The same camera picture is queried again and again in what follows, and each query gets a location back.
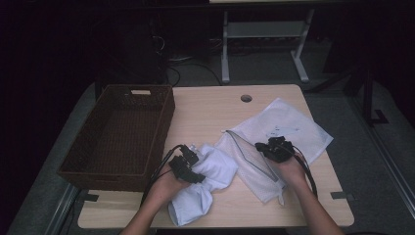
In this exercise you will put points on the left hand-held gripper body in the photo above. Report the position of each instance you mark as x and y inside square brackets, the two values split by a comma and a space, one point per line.
[182, 166]

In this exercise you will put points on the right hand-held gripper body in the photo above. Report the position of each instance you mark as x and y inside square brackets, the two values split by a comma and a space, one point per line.
[279, 151]

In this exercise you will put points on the light blue cloth garment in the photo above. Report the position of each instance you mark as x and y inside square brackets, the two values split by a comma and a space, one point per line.
[212, 169]

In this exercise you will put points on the white mesh laundry bag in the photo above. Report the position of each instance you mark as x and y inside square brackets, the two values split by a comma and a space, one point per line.
[293, 120]

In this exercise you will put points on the dark brown woven basket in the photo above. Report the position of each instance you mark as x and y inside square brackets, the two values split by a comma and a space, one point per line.
[127, 104]

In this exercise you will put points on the person's right hand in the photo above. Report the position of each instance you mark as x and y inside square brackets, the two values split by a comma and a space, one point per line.
[290, 171]

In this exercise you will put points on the person's left hand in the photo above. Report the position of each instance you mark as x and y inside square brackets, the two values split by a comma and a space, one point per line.
[164, 187]

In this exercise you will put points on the dark tape strip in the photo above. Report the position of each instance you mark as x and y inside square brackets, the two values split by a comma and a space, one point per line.
[92, 197]
[341, 196]

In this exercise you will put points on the black metal stand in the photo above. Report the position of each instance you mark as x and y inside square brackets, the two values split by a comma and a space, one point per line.
[368, 98]

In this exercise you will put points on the metal floor rail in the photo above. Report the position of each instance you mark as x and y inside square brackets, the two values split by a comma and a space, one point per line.
[60, 212]
[385, 156]

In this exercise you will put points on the white metal desk frame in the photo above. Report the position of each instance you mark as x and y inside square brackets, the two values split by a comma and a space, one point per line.
[264, 29]

